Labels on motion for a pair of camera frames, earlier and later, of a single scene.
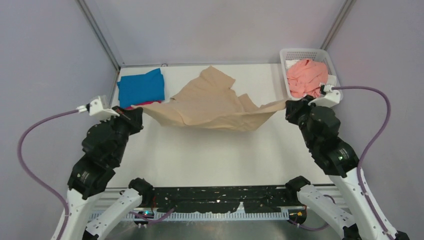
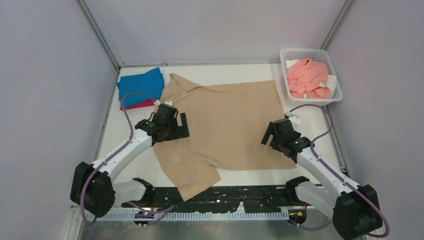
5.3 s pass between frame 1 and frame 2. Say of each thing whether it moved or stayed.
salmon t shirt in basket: stayed
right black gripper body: moved
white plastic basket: stayed
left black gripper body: moved
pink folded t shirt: stayed
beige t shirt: moved
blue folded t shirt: stayed
